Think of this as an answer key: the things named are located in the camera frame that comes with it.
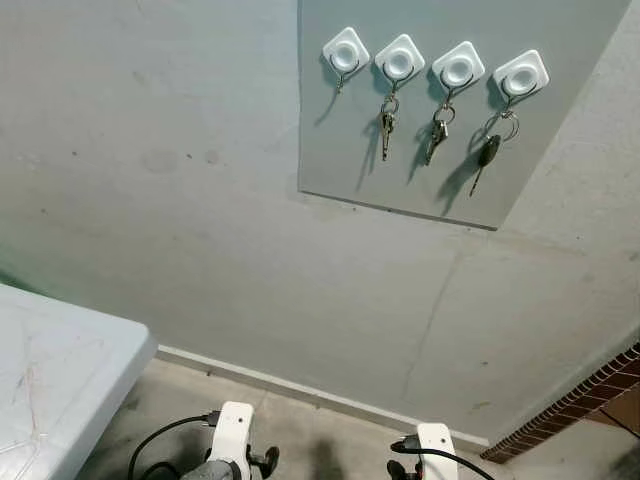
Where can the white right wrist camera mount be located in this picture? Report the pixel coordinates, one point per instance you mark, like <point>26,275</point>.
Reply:
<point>437,447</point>

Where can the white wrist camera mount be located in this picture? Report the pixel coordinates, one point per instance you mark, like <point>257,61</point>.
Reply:
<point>437,447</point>
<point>232,430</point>

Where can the silver key bunch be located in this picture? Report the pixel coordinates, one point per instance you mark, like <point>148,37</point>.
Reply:
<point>387,125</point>

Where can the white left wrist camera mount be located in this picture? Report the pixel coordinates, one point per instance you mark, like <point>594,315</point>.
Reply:
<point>232,430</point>

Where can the red brick wall edge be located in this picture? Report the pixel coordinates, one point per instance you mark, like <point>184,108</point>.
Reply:
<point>570,405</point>

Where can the grey wall board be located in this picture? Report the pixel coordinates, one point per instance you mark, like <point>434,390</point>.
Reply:
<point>340,150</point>

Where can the white square wall hook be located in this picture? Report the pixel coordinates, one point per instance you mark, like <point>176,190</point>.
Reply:
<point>399,62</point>
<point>345,50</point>
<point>458,68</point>
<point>521,77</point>

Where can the white plastic table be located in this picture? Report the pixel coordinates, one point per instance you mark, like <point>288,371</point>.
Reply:
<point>50,380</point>

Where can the white baseboard strip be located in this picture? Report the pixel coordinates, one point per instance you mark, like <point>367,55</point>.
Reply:
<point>320,397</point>

